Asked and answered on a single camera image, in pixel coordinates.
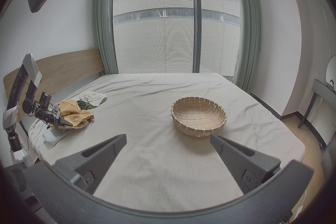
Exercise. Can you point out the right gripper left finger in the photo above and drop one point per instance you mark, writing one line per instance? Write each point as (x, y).
(99, 160)

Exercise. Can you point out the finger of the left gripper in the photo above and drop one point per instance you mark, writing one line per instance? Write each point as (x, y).
(61, 126)
(66, 122)

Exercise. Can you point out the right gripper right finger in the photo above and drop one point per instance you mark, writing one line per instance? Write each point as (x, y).
(236, 162)

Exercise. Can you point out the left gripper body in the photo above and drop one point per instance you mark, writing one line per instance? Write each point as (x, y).
(49, 117)

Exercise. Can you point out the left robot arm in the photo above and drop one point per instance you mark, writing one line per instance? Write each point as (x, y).
(31, 68)

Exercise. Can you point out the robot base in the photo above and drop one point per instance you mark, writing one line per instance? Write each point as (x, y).
(17, 181)

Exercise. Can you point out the pale blue garment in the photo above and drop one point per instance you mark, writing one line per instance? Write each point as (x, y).
(53, 137)

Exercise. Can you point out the dark grey garment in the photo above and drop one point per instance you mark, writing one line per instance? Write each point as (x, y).
(83, 105)

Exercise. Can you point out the white garment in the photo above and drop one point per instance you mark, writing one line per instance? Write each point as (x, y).
(88, 95)

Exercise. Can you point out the green garment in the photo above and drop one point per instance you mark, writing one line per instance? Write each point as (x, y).
(101, 101)

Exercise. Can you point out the round woven basket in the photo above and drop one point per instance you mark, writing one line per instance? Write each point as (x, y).
(199, 118)

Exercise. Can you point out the bed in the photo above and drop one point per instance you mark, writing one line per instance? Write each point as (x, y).
(157, 112)

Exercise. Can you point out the grey small table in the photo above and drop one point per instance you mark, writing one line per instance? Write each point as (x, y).
(324, 91)

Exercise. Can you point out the window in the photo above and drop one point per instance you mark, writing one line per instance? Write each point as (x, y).
(157, 34)

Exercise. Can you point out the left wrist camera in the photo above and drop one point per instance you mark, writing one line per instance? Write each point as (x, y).
(46, 99)

